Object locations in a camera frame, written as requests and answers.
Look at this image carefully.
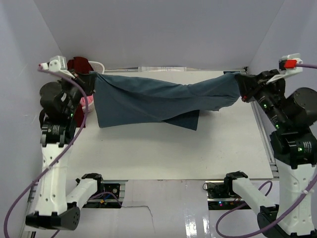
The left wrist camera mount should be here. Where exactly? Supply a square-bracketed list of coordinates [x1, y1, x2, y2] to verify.
[38, 56, 75, 79]

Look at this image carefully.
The dark label sticker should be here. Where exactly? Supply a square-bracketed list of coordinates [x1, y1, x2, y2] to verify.
[223, 71, 241, 74]

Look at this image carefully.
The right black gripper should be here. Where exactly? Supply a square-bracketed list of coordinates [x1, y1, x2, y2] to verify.
[234, 68, 288, 128]

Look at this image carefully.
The pink t shirt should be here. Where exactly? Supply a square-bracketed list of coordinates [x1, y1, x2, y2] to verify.
[80, 96, 95, 112]

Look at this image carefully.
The white plastic laundry basket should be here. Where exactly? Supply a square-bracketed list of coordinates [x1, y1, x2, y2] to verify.
[83, 60, 106, 114]

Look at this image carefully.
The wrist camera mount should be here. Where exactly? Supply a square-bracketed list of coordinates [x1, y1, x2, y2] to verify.
[266, 53, 303, 84]
[38, 56, 75, 79]

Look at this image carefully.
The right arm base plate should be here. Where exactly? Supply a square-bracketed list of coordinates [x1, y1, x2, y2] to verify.
[202, 180, 245, 211]

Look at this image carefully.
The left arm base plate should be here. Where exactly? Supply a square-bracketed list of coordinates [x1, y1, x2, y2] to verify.
[83, 182, 125, 209]

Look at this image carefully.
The paper sheet at back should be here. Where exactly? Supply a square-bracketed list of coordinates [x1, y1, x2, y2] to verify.
[138, 66, 187, 72]

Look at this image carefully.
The dark red t shirt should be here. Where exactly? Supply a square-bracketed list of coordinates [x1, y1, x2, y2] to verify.
[67, 57, 93, 128]

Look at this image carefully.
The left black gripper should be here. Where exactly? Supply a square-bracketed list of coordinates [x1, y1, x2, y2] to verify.
[57, 68, 96, 117]

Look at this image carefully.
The teal blue t shirt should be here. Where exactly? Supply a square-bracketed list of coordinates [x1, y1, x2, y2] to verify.
[90, 72, 240, 130]

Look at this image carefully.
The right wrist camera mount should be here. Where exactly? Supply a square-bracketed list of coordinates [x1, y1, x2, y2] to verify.
[266, 53, 303, 84]

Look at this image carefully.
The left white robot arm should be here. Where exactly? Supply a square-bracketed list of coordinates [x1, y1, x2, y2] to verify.
[25, 72, 105, 231]

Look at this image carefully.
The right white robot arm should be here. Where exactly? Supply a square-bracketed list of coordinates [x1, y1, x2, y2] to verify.
[223, 70, 317, 238]

